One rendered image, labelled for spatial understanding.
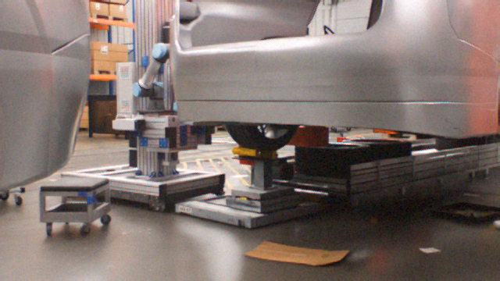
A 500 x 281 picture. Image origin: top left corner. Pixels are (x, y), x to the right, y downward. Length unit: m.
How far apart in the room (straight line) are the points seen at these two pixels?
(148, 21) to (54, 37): 3.82
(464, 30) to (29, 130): 1.93
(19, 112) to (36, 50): 0.13
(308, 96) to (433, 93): 0.59
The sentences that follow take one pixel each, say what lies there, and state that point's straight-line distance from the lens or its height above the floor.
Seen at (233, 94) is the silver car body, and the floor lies 0.94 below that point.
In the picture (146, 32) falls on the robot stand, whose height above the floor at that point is 1.48.
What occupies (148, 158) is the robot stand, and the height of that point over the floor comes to 0.39.
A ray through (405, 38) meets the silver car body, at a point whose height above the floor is 1.17.
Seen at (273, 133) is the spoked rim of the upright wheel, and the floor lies 0.65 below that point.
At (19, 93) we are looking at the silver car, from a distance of 1.21.
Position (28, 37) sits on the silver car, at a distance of 1.23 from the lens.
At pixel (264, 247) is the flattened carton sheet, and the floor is 0.01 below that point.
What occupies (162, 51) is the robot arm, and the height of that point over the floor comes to 1.27.
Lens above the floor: 0.93
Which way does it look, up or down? 5 degrees down
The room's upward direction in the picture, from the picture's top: straight up
